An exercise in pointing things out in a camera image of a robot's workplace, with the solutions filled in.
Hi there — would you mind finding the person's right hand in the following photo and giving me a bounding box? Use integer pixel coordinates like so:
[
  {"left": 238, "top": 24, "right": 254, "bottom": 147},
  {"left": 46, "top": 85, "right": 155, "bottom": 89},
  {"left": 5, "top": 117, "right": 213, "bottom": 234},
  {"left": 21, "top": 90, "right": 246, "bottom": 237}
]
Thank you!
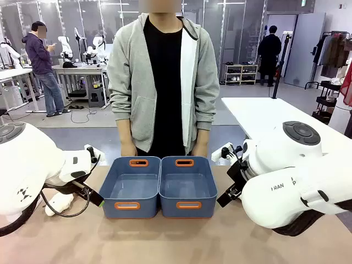
[{"left": 120, "top": 141, "right": 138, "bottom": 157}]

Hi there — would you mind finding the person's left hand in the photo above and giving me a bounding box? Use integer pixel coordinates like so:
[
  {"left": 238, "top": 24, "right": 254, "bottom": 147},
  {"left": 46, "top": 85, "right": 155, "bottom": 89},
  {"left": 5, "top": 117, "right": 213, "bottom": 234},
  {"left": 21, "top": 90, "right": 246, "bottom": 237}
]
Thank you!
[{"left": 191, "top": 142, "right": 209, "bottom": 158}]

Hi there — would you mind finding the long white desk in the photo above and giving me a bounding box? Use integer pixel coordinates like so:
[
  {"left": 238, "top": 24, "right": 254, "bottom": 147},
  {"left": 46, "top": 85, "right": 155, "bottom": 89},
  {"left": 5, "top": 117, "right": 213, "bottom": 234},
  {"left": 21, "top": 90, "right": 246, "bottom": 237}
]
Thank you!
[{"left": 0, "top": 67, "right": 40, "bottom": 114}]

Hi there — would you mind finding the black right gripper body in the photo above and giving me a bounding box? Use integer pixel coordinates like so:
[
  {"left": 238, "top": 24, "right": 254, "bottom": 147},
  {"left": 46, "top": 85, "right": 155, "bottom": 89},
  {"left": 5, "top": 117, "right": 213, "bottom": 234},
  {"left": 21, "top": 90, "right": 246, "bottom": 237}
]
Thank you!
[{"left": 225, "top": 160, "right": 250, "bottom": 191}]

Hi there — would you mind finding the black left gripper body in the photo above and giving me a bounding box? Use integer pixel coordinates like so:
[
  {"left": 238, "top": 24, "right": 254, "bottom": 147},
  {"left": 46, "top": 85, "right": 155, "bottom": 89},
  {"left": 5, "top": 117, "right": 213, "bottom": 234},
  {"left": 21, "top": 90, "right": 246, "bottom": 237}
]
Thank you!
[{"left": 63, "top": 180, "right": 92, "bottom": 197}]

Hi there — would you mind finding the wooden shoe rack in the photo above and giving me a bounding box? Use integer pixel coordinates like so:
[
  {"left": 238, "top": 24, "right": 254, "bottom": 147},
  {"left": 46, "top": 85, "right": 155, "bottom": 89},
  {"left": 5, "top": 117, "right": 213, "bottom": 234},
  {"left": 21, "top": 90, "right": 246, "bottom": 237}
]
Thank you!
[{"left": 223, "top": 63, "right": 259, "bottom": 86}]

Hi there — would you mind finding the person in black clothes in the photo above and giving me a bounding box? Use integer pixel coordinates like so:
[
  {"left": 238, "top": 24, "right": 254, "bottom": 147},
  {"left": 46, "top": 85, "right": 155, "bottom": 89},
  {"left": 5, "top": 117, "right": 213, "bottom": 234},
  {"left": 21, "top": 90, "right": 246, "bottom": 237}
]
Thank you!
[{"left": 257, "top": 25, "right": 282, "bottom": 87}]

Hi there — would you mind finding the person in grey hoodie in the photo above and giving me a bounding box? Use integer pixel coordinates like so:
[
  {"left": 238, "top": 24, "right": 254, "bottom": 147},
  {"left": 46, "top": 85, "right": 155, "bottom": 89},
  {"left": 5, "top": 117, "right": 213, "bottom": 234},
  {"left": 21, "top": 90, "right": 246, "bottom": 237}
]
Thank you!
[{"left": 106, "top": 12, "right": 221, "bottom": 158}]

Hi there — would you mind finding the white cloud plush toy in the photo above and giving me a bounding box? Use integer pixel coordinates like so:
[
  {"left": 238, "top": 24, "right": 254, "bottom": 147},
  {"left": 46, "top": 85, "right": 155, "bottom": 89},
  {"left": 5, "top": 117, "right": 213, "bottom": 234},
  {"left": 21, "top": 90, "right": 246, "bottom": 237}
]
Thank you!
[{"left": 44, "top": 192, "right": 75, "bottom": 217}]

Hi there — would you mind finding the red cloth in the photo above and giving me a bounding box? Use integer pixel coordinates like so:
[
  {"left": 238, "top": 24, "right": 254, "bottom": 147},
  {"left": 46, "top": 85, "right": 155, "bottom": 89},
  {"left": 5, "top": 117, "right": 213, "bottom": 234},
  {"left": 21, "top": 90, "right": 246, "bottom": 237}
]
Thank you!
[{"left": 339, "top": 69, "right": 352, "bottom": 107}]

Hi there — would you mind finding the black clothes rack with coats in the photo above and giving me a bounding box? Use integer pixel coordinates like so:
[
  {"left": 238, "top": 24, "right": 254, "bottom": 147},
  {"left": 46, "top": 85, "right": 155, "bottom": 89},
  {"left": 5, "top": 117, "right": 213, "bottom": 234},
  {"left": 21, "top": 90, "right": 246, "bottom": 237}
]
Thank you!
[{"left": 304, "top": 30, "right": 352, "bottom": 90}]

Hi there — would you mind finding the grey step stool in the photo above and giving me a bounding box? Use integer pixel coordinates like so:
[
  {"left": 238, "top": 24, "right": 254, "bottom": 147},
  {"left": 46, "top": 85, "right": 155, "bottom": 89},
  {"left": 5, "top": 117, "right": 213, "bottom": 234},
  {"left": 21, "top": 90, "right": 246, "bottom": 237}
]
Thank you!
[{"left": 88, "top": 87, "right": 106, "bottom": 109}]

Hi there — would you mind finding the person in purple hoodie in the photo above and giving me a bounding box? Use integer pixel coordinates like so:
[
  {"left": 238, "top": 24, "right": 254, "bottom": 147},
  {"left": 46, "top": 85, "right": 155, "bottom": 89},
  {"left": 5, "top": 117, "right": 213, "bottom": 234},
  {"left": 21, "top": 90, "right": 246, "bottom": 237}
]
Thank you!
[{"left": 21, "top": 21, "right": 72, "bottom": 118}]

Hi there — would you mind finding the black floor cable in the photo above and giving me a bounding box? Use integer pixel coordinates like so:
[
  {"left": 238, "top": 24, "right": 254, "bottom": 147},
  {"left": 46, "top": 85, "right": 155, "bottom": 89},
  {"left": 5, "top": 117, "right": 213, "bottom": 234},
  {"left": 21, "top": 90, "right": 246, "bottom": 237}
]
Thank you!
[{"left": 69, "top": 106, "right": 98, "bottom": 124}]

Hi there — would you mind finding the blue basket with orange handles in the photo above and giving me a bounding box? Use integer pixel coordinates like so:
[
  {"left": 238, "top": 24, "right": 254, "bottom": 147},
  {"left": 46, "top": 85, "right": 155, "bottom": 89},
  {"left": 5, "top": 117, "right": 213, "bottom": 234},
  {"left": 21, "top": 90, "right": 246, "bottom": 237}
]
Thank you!
[
  {"left": 98, "top": 156, "right": 161, "bottom": 219},
  {"left": 159, "top": 156, "right": 218, "bottom": 219}
]

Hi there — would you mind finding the thick black arm hose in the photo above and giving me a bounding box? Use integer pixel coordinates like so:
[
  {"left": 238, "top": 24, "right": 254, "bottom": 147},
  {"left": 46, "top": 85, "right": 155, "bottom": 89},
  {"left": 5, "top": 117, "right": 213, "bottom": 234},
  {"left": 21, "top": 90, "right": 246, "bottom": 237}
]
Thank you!
[
  {"left": 271, "top": 198, "right": 352, "bottom": 238},
  {"left": 0, "top": 189, "right": 42, "bottom": 238}
]

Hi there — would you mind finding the white workbench desk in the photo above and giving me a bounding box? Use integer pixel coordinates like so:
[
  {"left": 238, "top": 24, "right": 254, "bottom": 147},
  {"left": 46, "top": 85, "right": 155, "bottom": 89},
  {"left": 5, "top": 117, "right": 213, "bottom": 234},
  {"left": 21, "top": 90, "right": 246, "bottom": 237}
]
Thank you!
[{"left": 51, "top": 63, "right": 108, "bottom": 108}]

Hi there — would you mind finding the person's left forearm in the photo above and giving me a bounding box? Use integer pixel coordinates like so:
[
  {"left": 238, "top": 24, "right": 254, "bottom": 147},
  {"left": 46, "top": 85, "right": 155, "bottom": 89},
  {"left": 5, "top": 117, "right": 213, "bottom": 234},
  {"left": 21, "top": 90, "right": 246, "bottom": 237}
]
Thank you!
[{"left": 195, "top": 128, "right": 211, "bottom": 145}]

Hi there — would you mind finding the thick black right arm hose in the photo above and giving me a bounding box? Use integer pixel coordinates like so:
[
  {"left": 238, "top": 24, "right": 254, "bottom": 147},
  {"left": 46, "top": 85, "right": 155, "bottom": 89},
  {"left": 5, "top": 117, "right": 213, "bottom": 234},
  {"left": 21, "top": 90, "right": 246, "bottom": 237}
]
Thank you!
[{"left": 271, "top": 198, "right": 352, "bottom": 238}]

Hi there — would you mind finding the thick black left arm hose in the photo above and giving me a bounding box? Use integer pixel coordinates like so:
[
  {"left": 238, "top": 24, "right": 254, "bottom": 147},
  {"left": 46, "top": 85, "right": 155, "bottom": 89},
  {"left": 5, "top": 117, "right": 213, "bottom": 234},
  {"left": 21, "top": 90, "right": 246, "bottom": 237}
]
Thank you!
[{"left": 0, "top": 189, "right": 42, "bottom": 238}]

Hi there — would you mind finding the white side table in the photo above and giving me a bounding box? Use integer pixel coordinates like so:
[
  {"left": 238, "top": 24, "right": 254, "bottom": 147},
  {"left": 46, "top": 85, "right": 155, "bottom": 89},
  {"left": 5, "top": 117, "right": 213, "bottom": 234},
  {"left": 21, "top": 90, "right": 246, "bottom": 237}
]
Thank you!
[{"left": 221, "top": 96, "right": 352, "bottom": 155}]

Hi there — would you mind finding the person's right forearm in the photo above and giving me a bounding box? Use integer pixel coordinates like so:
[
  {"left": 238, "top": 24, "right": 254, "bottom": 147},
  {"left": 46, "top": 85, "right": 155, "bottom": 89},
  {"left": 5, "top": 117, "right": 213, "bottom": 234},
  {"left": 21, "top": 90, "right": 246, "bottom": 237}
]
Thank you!
[{"left": 116, "top": 119, "right": 133, "bottom": 144}]

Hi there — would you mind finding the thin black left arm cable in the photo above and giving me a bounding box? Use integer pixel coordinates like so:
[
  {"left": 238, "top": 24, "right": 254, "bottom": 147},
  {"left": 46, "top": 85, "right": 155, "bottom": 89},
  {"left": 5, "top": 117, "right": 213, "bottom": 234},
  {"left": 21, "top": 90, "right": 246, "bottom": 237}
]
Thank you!
[{"left": 40, "top": 186, "right": 92, "bottom": 218}]

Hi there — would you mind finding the black utility cart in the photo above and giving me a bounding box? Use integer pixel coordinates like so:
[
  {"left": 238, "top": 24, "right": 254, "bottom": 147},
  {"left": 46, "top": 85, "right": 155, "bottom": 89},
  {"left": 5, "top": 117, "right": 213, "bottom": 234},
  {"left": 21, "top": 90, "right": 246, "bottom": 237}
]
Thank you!
[{"left": 311, "top": 80, "right": 342, "bottom": 125}]

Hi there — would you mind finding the grey door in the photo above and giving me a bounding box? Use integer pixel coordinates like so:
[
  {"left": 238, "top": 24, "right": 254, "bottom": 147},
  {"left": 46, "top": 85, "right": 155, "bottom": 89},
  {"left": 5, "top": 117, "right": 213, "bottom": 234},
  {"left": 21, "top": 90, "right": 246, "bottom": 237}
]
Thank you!
[{"left": 283, "top": 12, "right": 327, "bottom": 89}]

